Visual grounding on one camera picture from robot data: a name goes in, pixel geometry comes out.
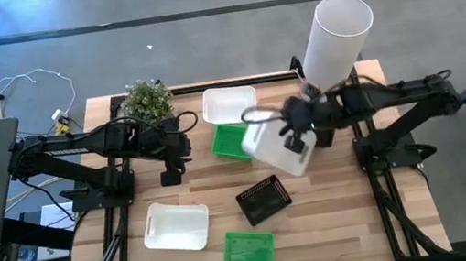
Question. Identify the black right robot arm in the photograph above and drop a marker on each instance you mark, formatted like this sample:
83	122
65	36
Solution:
394	97

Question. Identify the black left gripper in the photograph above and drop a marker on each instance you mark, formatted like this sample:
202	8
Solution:
173	146

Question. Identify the white power adapter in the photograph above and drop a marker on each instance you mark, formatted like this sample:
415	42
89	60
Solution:
59	115

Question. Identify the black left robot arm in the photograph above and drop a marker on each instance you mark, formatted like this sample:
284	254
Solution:
91	142

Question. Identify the green slotted plastic basket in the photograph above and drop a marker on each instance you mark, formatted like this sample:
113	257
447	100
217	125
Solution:
249	253
228	142

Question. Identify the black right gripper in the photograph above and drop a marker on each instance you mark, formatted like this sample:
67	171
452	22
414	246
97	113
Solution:
300	116

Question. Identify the small green potted plant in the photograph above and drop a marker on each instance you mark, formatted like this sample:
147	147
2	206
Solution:
146	101

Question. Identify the white paper sheet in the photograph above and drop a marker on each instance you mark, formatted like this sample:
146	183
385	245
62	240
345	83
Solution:
54	217

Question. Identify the white cylindrical lamp shade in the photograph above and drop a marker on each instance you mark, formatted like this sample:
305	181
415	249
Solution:
336	45

